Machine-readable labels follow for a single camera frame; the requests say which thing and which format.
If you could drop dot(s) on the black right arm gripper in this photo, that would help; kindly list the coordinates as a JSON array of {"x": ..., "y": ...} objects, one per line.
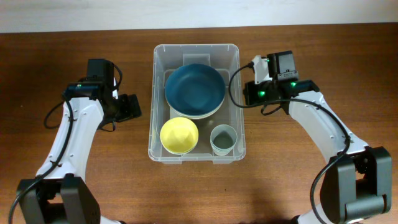
[{"x": 249, "y": 91}]

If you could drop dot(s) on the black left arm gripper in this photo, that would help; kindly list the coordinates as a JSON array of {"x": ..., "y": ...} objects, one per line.
[{"x": 129, "y": 110}]

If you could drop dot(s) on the yellow plastic bowl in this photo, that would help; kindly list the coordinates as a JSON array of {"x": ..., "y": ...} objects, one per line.
[{"x": 179, "y": 128}]

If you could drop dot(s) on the beige bowl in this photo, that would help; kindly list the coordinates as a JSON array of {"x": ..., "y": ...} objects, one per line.
[
  {"x": 194, "y": 104},
  {"x": 201, "y": 116}
]

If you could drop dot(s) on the blue plastic bowl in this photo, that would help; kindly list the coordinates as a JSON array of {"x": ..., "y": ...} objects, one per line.
[{"x": 195, "y": 89}]

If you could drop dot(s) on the clear plastic storage container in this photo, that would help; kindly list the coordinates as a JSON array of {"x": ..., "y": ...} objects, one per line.
[{"x": 168, "y": 57}]

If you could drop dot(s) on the grey translucent plastic cup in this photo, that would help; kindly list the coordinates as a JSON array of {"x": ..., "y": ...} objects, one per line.
[{"x": 223, "y": 133}]

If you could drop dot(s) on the green plastic bowl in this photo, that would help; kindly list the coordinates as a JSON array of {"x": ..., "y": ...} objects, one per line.
[{"x": 179, "y": 146}]

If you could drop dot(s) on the green plastic cup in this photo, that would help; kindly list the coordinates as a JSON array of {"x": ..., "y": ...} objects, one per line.
[{"x": 222, "y": 148}]

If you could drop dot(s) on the cream plastic cup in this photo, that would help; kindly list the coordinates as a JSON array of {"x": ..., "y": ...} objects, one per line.
[{"x": 221, "y": 153}]

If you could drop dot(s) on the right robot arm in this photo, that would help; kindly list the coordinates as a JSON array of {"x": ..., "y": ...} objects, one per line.
[{"x": 356, "y": 183}]

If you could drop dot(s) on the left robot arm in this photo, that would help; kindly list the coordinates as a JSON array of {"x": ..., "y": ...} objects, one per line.
[{"x": 58, "y": 193}]

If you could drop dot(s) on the white label in container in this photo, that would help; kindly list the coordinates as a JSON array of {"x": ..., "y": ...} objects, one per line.
[{"x": 173, "y": 114}]

